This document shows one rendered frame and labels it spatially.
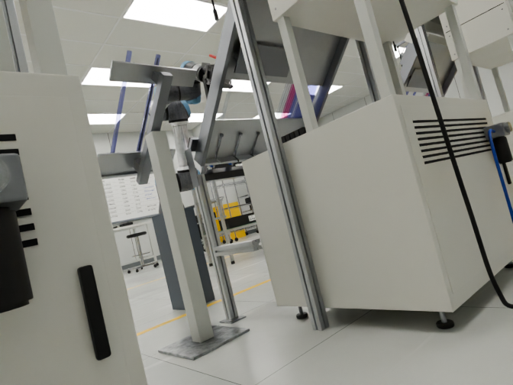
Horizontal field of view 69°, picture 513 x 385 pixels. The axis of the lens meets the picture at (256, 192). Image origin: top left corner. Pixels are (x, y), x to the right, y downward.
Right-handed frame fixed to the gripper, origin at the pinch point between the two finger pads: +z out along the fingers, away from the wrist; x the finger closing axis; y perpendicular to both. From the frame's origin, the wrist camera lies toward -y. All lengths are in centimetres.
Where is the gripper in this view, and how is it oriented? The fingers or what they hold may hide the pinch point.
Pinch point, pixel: (229, 88)
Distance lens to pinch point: 163.9
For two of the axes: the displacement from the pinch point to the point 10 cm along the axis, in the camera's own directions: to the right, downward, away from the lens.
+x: 7.4, -1.4, 6.5
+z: 6.5, 3.9, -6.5
